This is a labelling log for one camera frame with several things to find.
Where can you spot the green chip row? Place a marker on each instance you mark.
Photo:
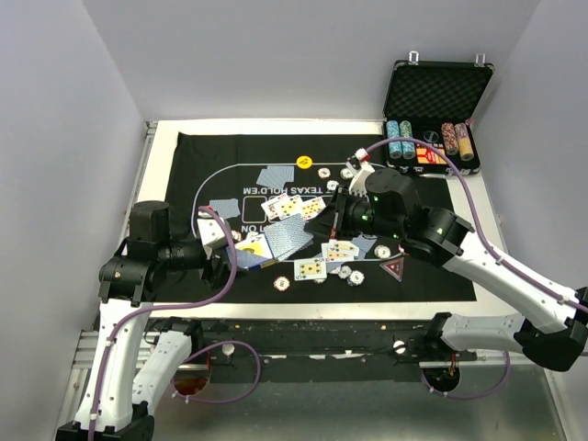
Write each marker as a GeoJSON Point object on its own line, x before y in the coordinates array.
{"type": "Point", "coordinates": [408, 147]}

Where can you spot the nine of diamonds card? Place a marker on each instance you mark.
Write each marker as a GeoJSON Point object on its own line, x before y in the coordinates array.
{"type": "Point", "coordinates": [311, 208]}

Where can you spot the red white chip near edge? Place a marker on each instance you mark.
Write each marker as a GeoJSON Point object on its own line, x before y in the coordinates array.
{"type": "Point", "coordinates": [281, 284]}

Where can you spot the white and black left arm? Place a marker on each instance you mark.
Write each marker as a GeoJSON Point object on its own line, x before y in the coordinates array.
{"type": "Point", "coordinates": [121, 398]}

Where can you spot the red orange card box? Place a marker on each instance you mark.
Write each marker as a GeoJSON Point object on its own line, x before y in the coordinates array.
{"type": "Point", "coordinates": [426, 156]}

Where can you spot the yellow round dealer button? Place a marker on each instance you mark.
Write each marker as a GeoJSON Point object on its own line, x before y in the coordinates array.
{"type": "Point", "coordinates": [304, 162]}

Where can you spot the black aluminium poker chip case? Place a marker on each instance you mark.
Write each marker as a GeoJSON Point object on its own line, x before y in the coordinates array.
{"type": "Point", "coordinates": [429, 94]}

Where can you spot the blue back card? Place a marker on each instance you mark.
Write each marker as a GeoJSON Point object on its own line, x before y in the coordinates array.
{"type": "Point", "coordinates": [275, 176]}
{"type": "Point", "coordinates": [364, 244]}
{"type": "Point", "coordinates": [227, 208]}

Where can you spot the five of clubs card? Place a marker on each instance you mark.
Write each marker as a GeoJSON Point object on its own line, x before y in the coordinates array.
{"type": "Point", "coordinates": [309, 269]}

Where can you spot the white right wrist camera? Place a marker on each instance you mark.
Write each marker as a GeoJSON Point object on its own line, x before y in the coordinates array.
{"type": "Point", "coordinates": [360, 167]}

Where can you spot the purple tan chip row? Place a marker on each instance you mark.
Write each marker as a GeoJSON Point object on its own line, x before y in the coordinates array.
{"type": "Point", "coordinates": [465, 148]}

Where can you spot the aluminium mounting rail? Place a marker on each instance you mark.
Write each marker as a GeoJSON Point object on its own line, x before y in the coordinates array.
{"type": "Point", "coordinates": [288, 339]}

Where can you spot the ace face up card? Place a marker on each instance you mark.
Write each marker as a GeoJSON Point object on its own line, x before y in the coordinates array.
{"type": "Point", "coordinates": [339, 251]}

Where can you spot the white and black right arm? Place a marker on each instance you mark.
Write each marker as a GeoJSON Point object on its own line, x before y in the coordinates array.
{"type": "Point", "coordinates": [549, 325]}

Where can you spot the blue back card being drawn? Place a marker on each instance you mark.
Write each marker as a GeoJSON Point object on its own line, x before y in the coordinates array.
{"type": "Point", "coordinates": [286, 237]}

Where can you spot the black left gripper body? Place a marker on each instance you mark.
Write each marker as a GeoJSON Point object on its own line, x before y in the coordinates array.
{"type": "Point", "coordinates": [213, 274]}

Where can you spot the light blue chip row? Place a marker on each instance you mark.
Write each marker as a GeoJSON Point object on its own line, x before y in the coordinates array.
{"type": "Point", "coordinates": [393, 131]}

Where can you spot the king of diamonds card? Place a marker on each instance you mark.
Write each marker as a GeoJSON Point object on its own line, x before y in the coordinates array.
{"type": "Point", "coordinates": [270, 207]}

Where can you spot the red brown chip row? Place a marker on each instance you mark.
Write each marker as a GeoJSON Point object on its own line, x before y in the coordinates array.
{"type": "Point", "coordinates": [450, 139]}

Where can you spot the five of spades card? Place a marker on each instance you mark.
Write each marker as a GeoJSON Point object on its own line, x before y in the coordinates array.
{"type": "Point", "coordinates": [289, 206]}

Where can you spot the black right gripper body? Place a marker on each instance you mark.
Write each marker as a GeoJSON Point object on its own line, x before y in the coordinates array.
{"type": "Point", "coordinates": [347, 220]}

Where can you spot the blue white chip stack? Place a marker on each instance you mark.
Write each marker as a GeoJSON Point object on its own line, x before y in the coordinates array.
{"type": "Point", "coordinates": [355, 278]}

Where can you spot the blue white 5 chip far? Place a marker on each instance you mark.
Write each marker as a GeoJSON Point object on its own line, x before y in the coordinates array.
{"type": "Point", "coordinates": [332, 185]}

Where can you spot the blue playing card deck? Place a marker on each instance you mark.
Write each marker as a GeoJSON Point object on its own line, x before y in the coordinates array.
{"type": "Point", "coordinates": [254, 253]}

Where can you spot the red triangular dealer marker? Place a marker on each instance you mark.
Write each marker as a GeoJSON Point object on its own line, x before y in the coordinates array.
{"type": "Point", "coordinates": [394, 267]}

